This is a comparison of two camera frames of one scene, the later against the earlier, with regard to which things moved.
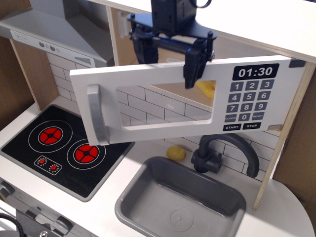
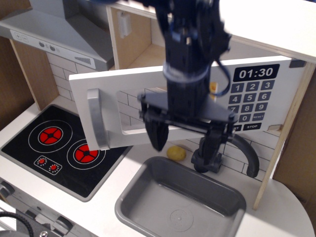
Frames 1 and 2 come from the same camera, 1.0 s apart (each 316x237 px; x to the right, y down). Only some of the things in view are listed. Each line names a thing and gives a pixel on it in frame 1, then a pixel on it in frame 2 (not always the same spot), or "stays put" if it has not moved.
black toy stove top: [53, 146] stays put
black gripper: [173, 23] -> [188, 101]
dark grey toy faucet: [203, 161] stays put
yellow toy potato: [176, 153] stays put
